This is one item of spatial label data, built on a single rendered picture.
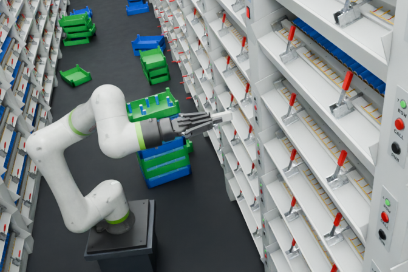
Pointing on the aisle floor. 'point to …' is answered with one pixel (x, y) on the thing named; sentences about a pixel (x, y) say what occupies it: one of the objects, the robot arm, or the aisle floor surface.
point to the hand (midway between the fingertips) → (221, 117)
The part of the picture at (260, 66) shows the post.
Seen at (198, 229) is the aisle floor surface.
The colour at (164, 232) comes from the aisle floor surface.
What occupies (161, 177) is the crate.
